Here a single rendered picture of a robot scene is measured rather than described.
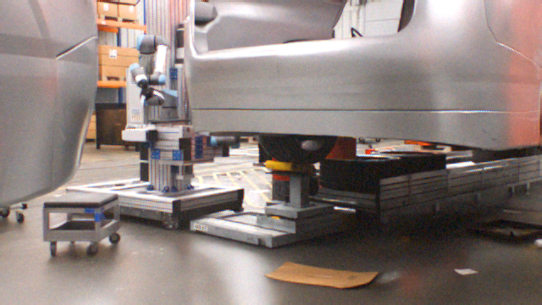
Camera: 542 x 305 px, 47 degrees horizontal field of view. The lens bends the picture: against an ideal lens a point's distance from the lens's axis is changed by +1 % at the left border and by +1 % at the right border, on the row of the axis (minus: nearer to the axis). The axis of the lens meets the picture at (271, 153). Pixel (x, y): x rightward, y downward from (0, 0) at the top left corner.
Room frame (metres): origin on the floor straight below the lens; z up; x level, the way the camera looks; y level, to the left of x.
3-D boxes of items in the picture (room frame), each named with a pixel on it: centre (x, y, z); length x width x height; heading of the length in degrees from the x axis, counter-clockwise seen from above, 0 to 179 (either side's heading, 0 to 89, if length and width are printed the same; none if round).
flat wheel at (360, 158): (4.97, -0.72, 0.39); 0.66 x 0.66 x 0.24
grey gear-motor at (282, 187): (4.68, -0.23, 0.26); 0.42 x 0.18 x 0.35; 46
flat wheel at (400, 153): (5.49, -1.22, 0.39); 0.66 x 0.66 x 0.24
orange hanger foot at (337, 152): (4.79, -0.41, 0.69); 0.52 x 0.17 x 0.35; 46
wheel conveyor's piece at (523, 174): (6.89, -2.53, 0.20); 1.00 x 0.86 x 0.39; 136
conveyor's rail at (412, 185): (5.36, -1.63, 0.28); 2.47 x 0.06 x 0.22; 136
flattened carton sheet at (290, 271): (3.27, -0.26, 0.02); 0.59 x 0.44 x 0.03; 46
